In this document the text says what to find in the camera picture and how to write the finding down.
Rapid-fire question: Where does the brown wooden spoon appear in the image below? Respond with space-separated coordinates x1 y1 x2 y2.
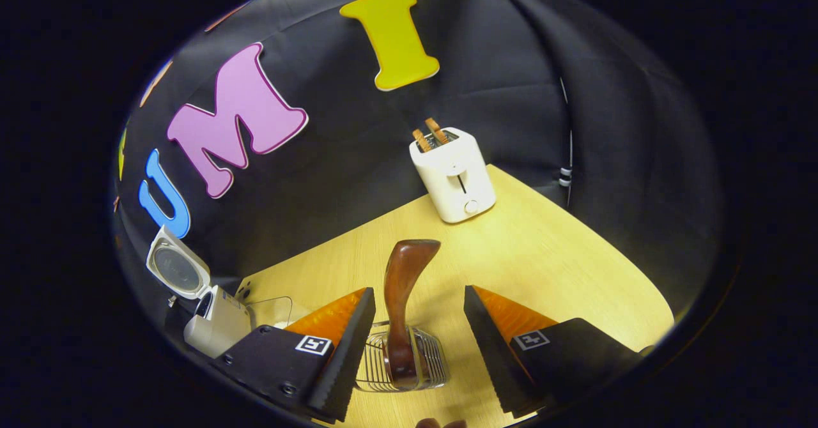
383 240 442 390

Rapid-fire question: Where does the black wall cable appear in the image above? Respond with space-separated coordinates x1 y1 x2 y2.
557 75 575 209

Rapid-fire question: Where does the clear plastic rice container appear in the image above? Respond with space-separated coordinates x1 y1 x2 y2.
246 296 295 330

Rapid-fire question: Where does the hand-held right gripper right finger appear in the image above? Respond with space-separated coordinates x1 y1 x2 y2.
463 285 653 420

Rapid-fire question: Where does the white toaster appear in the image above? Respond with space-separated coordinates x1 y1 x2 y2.
409 118 497 224

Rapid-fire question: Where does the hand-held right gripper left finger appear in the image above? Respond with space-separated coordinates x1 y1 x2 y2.
211 287 377 425

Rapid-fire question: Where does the metal wire chopstick holder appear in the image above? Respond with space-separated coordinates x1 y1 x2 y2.
353 321 451 394

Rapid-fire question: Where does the white rice cooker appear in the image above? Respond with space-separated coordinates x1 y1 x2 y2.
146 225 254 358

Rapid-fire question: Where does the black backdrop cloth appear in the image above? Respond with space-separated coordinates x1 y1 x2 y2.
112 0 723 326

